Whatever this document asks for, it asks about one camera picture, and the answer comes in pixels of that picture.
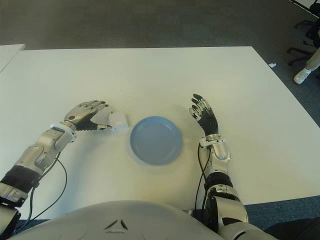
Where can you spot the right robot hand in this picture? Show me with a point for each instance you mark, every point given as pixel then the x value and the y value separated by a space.
pixel 208 120

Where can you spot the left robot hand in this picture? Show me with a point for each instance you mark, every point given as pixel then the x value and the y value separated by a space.
pixel 82 112

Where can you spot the white charger block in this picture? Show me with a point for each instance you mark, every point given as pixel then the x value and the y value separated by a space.
pixel 118 122

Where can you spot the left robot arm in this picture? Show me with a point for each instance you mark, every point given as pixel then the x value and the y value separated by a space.
pixel 37 155

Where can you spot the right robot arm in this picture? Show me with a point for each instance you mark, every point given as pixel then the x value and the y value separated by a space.
pixel 220 150

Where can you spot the blue round plate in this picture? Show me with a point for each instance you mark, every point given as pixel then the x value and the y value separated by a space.
pixel 156 140

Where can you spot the small white paper scrap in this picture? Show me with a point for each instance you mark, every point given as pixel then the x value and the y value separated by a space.
pixel 272 65

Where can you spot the white neighbouring table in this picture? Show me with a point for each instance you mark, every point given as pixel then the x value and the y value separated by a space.
pixel 7 55

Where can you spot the white shoe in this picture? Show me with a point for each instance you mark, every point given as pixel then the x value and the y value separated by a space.
pixel 301 76

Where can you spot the grey robot torso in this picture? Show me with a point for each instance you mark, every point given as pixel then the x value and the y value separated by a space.
pixel 120 217

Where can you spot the beige trouser leg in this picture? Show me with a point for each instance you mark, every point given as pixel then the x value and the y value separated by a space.
pixel 313 61

